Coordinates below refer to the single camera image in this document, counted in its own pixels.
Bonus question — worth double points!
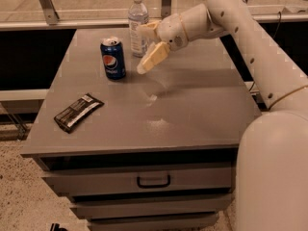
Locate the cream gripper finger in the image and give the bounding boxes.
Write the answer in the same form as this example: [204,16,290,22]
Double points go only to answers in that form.
[137,41,170,74]
[137,21,160,39]

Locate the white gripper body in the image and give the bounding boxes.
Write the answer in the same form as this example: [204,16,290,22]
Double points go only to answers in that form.
[156,13,189,51]

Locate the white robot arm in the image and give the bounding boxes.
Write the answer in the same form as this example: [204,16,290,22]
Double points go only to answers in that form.
[138,0,308,231]

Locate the blue pepsi can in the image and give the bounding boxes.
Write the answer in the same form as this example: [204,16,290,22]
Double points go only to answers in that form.
[100,37,126,80]

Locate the clear plastic water bottle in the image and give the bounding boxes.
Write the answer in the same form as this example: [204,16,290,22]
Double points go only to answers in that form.
[128,0,149,57]

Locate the black snack wrapper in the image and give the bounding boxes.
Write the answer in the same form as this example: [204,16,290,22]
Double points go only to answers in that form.
[54,93,104,134]

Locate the metal window railing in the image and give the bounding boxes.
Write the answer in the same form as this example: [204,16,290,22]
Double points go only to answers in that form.
[0,0,308,31]

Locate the black object on floor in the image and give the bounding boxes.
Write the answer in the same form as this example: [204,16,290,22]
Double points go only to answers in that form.
[49,223,68,231]

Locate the black drawer handle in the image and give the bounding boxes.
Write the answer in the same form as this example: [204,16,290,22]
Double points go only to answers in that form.
[136,175,171,189]

